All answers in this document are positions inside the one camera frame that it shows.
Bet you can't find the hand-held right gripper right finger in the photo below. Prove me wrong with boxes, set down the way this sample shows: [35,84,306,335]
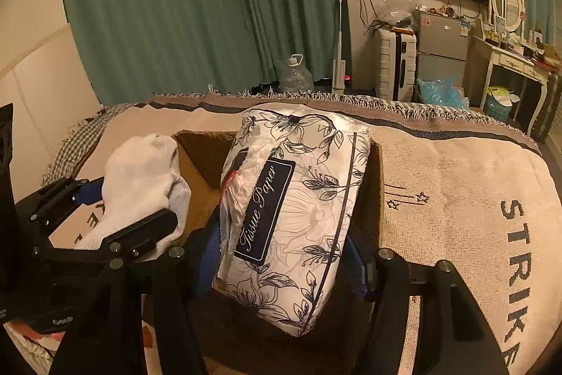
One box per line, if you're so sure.
[349,239,512,375]

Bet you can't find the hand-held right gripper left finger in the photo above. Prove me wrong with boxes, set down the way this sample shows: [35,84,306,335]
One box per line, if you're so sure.
[48,221,220,375]

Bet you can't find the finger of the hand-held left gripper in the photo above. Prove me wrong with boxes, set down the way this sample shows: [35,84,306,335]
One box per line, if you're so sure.
[15,177,106,235]
[33,208,178,270]

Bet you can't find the white sock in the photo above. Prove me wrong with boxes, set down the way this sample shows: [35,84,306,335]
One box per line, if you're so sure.
[74,132,192,251]

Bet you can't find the brown cardboard box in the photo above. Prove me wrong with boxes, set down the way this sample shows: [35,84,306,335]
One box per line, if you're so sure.
[47,131,384,375]

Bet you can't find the floral tissue paper pack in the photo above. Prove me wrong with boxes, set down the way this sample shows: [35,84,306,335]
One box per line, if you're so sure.
[212,107,372,337]

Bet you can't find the checked cloth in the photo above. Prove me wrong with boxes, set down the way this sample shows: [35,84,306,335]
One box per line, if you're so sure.
[41,103,138,188]

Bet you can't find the beige lettered fringed blanket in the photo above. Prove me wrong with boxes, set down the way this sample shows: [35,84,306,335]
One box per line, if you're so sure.
[79,91,558,375]

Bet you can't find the blue plastic bag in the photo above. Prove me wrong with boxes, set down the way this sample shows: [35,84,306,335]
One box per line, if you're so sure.
[416,75,470,110]

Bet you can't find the large clear water bottle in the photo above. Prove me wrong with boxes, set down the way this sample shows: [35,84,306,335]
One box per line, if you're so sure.
[278,54,315,94]

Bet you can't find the white pole stand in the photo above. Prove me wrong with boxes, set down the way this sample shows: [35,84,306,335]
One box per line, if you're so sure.
[331,0,348,95]

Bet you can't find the white suitcase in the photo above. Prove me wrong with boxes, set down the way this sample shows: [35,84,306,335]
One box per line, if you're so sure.
[373,28,419,102]

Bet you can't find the green waste basket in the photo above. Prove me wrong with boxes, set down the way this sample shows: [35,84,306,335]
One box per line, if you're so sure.
[481,85,521,122]

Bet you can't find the grey small fridge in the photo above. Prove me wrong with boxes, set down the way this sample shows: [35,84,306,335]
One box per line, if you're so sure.
[413,9,471,103]

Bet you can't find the white dressing table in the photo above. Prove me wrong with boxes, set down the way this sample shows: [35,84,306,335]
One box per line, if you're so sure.
[465,30,562,135]

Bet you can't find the clear plastic bag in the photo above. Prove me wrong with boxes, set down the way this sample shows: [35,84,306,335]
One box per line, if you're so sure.
[377,0,423,28]

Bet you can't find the black cable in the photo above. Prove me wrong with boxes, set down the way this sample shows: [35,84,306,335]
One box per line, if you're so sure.
[357,0,387,37]

